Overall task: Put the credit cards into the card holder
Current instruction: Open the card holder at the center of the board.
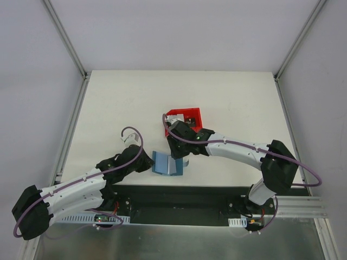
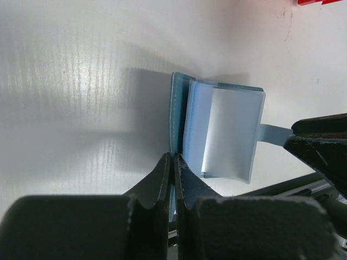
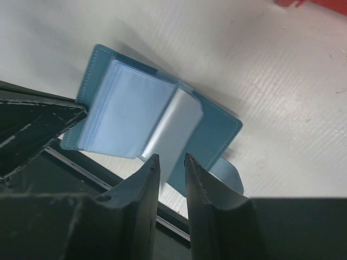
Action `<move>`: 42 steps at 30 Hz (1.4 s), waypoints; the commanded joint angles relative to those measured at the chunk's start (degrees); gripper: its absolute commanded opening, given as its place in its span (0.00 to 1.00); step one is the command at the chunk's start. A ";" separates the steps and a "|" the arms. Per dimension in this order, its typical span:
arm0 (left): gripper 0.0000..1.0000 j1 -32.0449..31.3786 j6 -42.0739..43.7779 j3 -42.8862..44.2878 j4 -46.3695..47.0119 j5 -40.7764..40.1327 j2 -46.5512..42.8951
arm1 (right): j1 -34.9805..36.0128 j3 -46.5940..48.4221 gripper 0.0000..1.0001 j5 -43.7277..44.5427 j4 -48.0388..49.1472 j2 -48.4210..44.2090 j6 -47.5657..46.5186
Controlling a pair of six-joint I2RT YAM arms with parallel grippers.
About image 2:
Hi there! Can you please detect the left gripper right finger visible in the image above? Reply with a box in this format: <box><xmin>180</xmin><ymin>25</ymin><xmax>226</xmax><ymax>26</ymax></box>
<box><xmin>174</xmin><ymin>154</ymin><xmax>339</xmax><ymax>259</ymax></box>

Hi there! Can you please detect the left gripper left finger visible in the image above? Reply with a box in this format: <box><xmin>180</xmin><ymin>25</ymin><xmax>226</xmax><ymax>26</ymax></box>
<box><xmin>1</xmin><ymin>153</ymin><xmax>171</xmax><ymax>259</ymax></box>

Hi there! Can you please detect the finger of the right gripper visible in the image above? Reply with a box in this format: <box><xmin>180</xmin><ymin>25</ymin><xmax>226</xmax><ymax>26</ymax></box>
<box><xmin>291</xmin><ymin>113</ymin><xmax>346</xmax><ymax>135</ymax></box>
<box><xmin>284</xmin><ymin>133</ymin><xmax>346</xmax><ymax>198</ymax></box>

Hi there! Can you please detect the red plastic bin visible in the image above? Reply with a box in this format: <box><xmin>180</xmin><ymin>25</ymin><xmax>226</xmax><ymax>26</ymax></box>
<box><xmin>297</xmin><ymin>0</ymin><xmax>342</xmax><ymax>6</ymax></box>

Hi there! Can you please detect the blue leather card holder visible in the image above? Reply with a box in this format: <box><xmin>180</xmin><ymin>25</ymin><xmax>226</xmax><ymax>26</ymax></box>
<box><xmin>169</xmin><ymin>71</ymin><xmax>294</xmax><ymax>223</ymax></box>

